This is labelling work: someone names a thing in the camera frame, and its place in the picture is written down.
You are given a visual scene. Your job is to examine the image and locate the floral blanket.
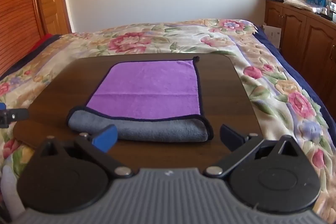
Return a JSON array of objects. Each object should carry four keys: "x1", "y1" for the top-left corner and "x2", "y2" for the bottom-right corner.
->
[{"x1": 0, "y1": 18, "x2": 332, "y2": 223}]

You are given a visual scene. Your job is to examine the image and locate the wooden slatted headboard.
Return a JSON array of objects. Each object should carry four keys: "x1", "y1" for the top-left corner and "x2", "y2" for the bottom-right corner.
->
[{"x1": 0, "y1": 0, "x2": 45, "y2": 77}]

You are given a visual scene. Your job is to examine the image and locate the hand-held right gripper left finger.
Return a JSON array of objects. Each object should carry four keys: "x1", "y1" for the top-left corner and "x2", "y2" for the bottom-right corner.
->
[{"x1": 35, "y1": 124, "x2": 134, "y2": 178}]

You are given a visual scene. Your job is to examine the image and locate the red cloth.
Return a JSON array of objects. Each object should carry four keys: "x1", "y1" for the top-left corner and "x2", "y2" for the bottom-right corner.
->
[{"x1": 28, "y1": 33, "x2": 62, "y2": 54}]

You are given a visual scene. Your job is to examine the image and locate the small framed items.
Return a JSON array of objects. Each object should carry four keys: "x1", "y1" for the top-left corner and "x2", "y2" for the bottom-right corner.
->
[{"x1": 321, "y1": 1, "x2": 336, "y2": 22}]

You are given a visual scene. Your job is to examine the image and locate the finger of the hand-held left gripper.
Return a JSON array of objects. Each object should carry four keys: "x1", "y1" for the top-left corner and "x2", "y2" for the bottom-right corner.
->
[{"x1": 0, "y1": 102, "x2": 29, "y2": 128}]

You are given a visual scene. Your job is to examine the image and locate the white cardboard box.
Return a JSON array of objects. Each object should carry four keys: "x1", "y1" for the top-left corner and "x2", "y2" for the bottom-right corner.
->
[{"x1": 262, "y1": 24, "x2": 282, "y2": 49}]

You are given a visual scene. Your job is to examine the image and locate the clear plastic bag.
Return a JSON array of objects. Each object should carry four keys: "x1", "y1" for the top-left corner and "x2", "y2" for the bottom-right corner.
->
[{"x1": 283, "y1": 0, "x2": 322, "y2": 14}]

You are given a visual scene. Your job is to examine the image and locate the white cloth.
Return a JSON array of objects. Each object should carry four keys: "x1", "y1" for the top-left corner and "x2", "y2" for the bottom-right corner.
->
[{"x1": 0, "y1": 168, "x2": 26, "y2": 218}]

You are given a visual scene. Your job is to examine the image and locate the purple and grey towel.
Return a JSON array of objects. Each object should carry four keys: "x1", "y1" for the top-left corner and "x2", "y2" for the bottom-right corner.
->
[{"x1": 66, "y1": 56, "x2": 214, "y2": 142}]

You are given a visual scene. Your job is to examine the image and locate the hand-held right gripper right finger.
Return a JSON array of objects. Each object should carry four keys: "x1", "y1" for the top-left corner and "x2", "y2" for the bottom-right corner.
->
[{"x1": 205, "y1": 124, "x2": 306, "y2": 178}]

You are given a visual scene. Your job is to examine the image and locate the navy bed sheet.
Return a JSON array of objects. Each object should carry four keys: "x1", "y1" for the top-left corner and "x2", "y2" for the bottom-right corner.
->
[{"x1": 253, "y1": 26, "x2": 336, "y2": 132}]

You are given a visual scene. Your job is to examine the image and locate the wooden cabinet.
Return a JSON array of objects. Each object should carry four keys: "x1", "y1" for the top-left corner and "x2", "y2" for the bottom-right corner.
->
[{"x1": 264, "y1": 0, "x2": 336, "y2": 109}]

